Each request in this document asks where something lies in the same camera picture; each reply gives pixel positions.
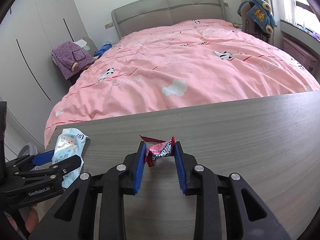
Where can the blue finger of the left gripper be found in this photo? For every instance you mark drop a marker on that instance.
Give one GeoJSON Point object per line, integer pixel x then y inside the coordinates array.
{"type": "Point", "coordinates": [58, 170]}
{"type": "Point", "coordinates": [43, 158]}

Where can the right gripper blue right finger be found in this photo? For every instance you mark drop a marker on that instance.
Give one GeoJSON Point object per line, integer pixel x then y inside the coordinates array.
{"type": "Point", "coordinates": [180, 168]}

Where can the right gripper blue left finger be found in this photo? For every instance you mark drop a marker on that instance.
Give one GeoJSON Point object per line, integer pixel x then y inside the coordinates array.
{"type": "Point", "coordinates": [139, 166]}

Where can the red candy wrapper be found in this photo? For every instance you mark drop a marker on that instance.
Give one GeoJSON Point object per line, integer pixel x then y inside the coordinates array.
{"type": "Point", "coordinates": [159, 149]}

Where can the light blue wet wipes pack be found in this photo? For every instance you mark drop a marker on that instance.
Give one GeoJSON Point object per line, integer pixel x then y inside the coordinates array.
{"type": "Point", "coordinates": [71, 142]}

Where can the grey perforated trash basket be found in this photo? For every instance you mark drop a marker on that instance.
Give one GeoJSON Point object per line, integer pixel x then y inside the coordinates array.
{"type": "Point", "coordinates": [28, 150]}

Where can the person's left hand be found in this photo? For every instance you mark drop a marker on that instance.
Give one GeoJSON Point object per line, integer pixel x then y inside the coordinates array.
{"type": "Point", "coordinates": [31, 221]}

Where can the grey chair left of bed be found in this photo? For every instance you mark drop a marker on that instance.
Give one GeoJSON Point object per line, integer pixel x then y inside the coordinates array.
{"type": "Point", "coordinates": [85, 52]}

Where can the pink duvet with cartoon dogs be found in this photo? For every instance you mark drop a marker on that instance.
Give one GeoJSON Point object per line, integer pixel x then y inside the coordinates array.
{"type": "Point", "coordinates": [195, 62]}

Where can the purple fleece garment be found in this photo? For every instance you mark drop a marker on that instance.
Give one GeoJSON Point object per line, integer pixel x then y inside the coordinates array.
{"type": "Point", "coordinates": [71, 58]}

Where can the blue item on nightstand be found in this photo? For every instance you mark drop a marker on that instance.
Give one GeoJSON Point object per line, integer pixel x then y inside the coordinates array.
{"type": "Point", "coordinates": [103, 49]}

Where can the grey upholstered headboard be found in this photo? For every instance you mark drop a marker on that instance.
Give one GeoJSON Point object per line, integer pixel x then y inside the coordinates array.
{"type": "Point", "coordinates": [146, 14]}

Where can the white wardrobe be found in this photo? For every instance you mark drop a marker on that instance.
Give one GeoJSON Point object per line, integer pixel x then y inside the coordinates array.
{"type": "Point", "coordinates": [30, 81]}

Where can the chair right of bed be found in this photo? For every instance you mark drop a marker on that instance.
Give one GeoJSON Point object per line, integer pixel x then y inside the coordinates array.
{"type": "Point", "coordinates": [250, 27]}

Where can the pink storage box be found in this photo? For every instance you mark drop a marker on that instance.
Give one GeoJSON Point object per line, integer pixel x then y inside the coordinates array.
{"type": "Point", "coordinates": [303, 56]}

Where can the blue bear jacket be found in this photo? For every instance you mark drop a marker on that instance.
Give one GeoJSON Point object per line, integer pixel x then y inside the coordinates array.
{"type": "Point", "coordinates": [261, 14]}

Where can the wall switch plate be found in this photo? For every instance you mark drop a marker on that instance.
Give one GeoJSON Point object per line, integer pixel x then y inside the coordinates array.
{"type": "Point", "coordinates": [109, 25]}

